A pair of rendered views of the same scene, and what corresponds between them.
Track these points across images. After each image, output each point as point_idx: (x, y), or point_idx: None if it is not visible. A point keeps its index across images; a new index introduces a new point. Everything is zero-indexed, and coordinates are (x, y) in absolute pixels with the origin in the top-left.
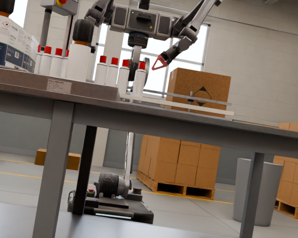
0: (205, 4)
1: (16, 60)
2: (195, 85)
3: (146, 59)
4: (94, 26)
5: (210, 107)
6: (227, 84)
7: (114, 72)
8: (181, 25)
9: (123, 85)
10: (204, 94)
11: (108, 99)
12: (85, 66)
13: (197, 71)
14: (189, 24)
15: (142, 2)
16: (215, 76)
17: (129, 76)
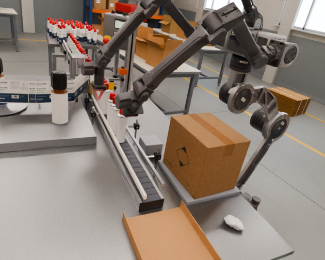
0: (178, 47)
1: (17, 99)
2: (179, 141)
3: (236, 86)
4: (83, 72)
5: (187, 173)
6: (202, 156)
7: (111, 110)
8: (247, 55)
9: (113, 123)
10: (184, 156)
11: None
12: (55, 108)
13: (182, 127)
14: (139, 77)
15: (245, 18)
16: (195, 140)
17: (222, 100)
